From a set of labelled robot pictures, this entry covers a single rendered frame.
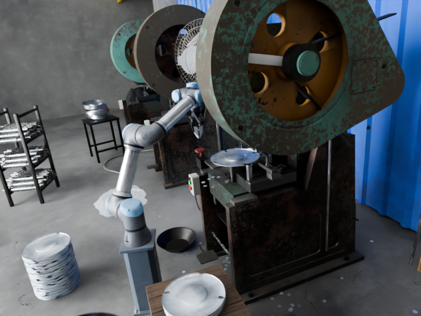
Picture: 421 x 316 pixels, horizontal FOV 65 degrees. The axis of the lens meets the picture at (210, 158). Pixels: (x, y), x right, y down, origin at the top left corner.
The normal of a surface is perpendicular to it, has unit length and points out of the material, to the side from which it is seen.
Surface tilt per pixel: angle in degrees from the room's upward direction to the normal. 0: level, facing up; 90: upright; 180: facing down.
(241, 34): 90
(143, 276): 90
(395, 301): 0
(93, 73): 90
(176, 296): 0
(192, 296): 0
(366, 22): 90
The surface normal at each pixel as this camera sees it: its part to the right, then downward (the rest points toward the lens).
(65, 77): 0.37, 0.29
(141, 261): 0.10, 0.34
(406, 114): -0.93, 0.21
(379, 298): -0.09, -0.93
